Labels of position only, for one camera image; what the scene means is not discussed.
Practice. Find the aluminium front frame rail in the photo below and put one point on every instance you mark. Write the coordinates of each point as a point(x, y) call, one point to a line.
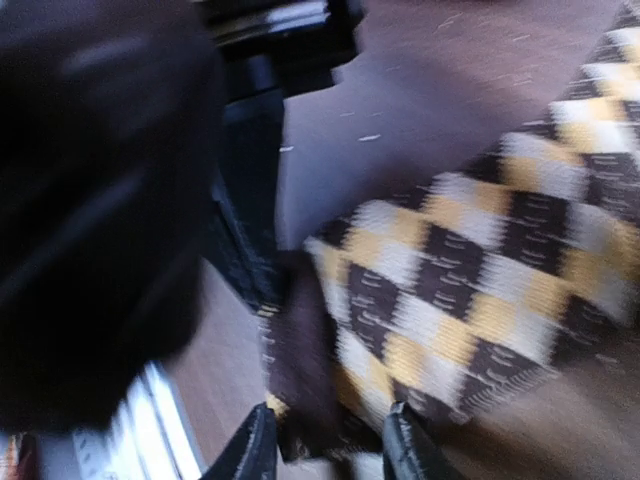
point(148, 438)

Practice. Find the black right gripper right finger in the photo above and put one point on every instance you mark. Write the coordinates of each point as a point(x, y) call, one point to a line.
point(409, 453)

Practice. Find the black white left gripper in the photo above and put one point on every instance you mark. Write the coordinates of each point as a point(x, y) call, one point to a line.
point(139, 141)

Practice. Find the brown checkered sock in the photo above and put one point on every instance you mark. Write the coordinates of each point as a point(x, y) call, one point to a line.
point(461, 293)

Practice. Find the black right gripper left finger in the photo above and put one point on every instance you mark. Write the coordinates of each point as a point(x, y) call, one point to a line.
point(251, 453)

